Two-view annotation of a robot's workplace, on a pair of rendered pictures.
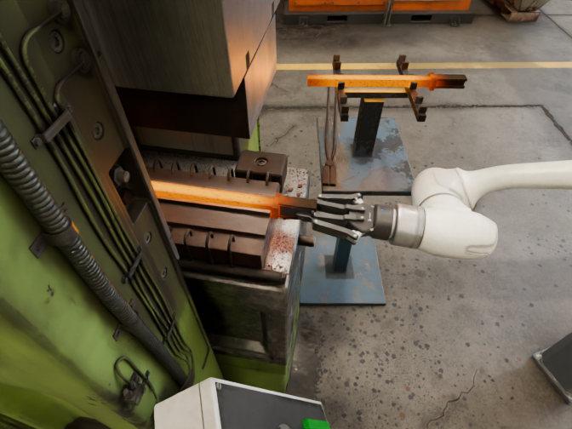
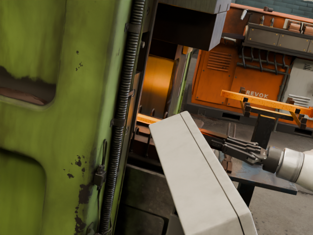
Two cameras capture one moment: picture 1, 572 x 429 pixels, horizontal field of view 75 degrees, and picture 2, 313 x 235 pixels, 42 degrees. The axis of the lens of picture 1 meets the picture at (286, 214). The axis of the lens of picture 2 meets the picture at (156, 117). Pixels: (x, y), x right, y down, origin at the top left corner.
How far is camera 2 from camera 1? 0.65 m
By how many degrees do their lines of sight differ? 30
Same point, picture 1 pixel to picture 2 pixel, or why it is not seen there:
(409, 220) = (293, 155)
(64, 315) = (114, 71)
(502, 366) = not seen: outside the picture
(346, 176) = (240, 170)
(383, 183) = (269, 180)
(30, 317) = (113, 52)
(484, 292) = not seen: outside the picture
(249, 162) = not seen: hidden behind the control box
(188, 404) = (173, 118)
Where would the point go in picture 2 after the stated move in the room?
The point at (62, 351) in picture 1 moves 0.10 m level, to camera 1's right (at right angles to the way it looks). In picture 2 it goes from (105, 89) to (155, 100)
